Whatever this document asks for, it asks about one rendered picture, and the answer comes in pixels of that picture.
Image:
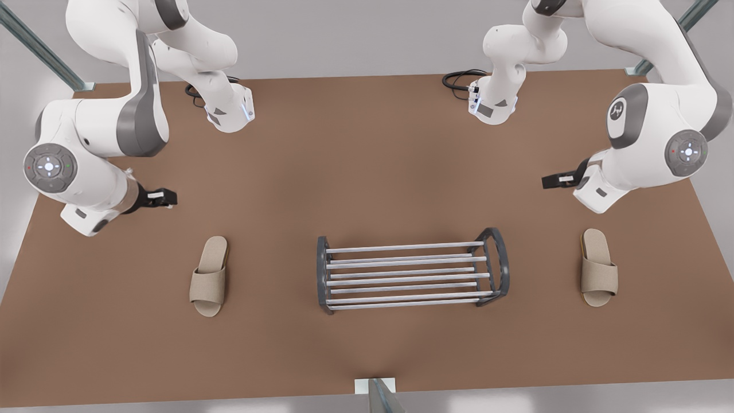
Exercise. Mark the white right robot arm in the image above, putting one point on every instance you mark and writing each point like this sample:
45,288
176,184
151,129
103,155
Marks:
103,123

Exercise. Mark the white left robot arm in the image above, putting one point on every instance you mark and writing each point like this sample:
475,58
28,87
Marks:
654,123

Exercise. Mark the grey metal shoe rack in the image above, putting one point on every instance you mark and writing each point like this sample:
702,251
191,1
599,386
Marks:
410,272

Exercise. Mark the beige slipper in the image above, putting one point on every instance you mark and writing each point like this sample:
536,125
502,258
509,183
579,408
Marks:
209,277
598,269

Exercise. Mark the silver frame post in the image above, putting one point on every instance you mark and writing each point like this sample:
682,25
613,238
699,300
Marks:
40,49
671,37
379,394

